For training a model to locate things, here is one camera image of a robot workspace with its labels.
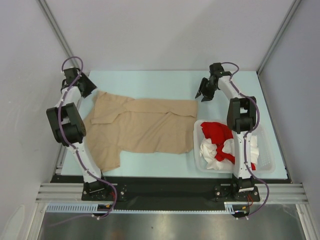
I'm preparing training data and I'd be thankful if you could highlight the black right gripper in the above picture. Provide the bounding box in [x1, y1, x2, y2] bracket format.
[196, 77, 219, 102]

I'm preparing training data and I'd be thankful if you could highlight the beige t shirt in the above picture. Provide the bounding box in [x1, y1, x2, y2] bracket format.
[83, 91, 198, 172]

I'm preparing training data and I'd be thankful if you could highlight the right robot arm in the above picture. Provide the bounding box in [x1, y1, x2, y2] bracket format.
[195, 62, 260, 201]

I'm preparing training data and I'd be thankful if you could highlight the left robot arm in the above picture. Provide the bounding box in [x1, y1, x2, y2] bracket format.
[46, 67, 116, 202]

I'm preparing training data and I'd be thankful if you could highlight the red t shirt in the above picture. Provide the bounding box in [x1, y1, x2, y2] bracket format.
[200, 121, 257, 172]

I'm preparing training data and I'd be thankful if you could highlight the white t shirt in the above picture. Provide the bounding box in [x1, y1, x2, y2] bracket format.
[199, 135, 260, 171]

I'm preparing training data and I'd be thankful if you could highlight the translucent plastic basket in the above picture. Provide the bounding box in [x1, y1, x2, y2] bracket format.
[193, 120, 276, 175]

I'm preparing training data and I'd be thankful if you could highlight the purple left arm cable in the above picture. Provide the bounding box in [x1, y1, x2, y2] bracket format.
[48, 56, 118, 226]

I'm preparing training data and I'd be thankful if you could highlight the left aluminium frame post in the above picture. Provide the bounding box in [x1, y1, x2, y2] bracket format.
[35, 0, 75, 58]

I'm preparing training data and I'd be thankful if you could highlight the aluminium frame post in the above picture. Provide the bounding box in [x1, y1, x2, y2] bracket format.
[35, 0, 75, 58]
[256, 0, 303, 77]

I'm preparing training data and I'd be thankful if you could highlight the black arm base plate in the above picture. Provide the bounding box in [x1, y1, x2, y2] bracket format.
[51, 174, 291, 205]

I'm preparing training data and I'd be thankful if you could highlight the right aluminium frame post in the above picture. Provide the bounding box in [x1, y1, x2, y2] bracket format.
[256, 0, 303, 77]

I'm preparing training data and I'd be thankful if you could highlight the aluminium front rail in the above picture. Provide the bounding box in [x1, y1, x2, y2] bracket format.
[36, 183, 309, 205]

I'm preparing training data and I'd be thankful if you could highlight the slotted cable duct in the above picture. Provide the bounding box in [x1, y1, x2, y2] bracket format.
[46, 203, 240, 215]

